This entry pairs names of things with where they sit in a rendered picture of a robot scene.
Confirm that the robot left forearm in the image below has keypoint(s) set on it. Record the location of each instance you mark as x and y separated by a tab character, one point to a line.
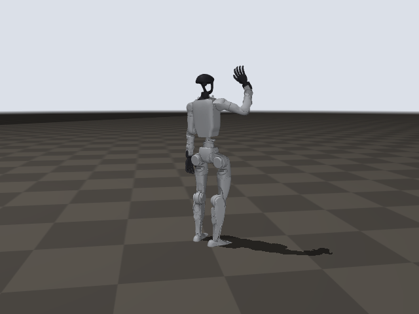
190	143

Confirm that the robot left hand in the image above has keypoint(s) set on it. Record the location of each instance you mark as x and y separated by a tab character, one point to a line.
189	164

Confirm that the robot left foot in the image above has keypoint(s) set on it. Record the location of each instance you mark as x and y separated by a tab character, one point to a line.
197	238

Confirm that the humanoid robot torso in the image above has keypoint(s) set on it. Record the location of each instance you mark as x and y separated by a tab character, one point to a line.
207	123

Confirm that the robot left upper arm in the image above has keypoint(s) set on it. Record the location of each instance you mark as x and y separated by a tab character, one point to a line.
190	120

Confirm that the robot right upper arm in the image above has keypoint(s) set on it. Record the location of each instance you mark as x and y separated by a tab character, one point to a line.
222	104

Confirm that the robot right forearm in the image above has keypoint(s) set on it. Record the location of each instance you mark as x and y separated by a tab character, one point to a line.
247	102

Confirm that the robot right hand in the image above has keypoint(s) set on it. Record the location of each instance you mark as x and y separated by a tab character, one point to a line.
241	78

